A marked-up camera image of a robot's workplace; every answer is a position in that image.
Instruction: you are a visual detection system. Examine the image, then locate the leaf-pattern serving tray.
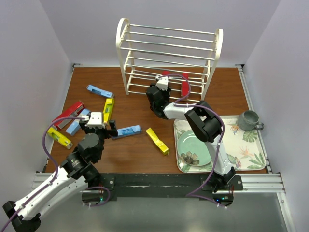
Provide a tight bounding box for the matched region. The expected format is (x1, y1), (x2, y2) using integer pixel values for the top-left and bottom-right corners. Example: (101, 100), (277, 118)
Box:
(173, 116), (266, 173)

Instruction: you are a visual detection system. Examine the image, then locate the blue toothpaste box centre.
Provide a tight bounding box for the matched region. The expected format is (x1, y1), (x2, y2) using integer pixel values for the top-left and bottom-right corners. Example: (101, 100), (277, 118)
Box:
(112, 125), (142, 140)

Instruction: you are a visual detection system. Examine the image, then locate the blue silver toothpaste box left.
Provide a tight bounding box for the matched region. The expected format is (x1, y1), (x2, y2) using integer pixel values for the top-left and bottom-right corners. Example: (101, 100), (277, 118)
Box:
(65, 109), (89, 136)

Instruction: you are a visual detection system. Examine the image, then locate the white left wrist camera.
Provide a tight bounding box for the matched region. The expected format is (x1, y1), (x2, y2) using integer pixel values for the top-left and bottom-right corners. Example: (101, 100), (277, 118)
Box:
(82, 112), (105, 128)

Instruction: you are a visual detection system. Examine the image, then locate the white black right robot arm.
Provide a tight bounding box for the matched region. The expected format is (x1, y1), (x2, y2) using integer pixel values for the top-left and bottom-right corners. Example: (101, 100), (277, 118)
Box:
(146, 84), (236, 190)

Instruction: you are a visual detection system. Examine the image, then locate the light blue toothpaste box far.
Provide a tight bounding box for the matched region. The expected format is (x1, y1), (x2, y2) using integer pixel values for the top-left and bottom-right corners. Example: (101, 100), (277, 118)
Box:
(86, 85), (114, 98)

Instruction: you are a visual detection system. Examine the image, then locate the red toothpaste box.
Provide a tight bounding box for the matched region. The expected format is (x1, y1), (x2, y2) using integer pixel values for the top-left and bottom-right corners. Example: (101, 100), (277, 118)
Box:
(162, 71), (170, 77)
(181, 73), (189, 97)
(53, 101), (84, 130)

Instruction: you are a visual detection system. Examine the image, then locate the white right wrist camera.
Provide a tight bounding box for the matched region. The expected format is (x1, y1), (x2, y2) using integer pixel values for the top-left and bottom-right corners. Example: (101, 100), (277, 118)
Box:
(155, 76), (169, 91)

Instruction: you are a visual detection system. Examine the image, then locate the green ceramic plate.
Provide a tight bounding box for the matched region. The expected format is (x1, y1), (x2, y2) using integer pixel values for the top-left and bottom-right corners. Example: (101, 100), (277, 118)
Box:
(176, 130), (212, 167)

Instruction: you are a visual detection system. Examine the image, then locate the yellow toothpaste box upright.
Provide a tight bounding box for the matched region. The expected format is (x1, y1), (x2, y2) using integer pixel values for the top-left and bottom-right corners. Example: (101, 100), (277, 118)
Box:
(103, 98), (114, 122)

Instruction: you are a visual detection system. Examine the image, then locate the grey ceramic mug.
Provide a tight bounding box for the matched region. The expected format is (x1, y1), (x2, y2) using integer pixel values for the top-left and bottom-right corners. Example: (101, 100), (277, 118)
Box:
(237, 110), (264, 131)

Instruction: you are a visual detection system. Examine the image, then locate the aluminium frame rail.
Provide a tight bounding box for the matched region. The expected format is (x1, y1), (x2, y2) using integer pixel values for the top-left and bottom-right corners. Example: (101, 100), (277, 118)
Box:
(38, 174), (296, 232)

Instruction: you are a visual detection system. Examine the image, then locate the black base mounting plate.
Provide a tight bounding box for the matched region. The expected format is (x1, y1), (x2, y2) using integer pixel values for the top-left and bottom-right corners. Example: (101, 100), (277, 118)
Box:
(101, 173), (243, 203)

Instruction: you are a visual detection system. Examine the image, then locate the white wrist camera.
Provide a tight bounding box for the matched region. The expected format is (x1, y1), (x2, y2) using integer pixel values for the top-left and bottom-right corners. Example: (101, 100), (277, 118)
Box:
(155, 76), (169, 91)
(82, 112), (105, 128)

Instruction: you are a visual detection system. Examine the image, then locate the cream metal-rod shelf rack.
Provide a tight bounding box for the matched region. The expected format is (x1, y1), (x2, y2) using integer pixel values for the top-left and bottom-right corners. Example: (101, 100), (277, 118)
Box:
(115, 18), (224, 102)

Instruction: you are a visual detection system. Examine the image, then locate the crumpled yellow toothpaste box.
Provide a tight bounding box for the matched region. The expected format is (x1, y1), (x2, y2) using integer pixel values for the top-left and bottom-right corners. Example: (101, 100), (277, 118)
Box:
(146, 128), (169, 155)

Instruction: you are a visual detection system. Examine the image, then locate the yellow toothpaste box left edge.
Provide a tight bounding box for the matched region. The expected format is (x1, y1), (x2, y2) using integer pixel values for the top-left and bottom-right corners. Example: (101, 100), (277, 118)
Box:
(47, 127), (73, 149)

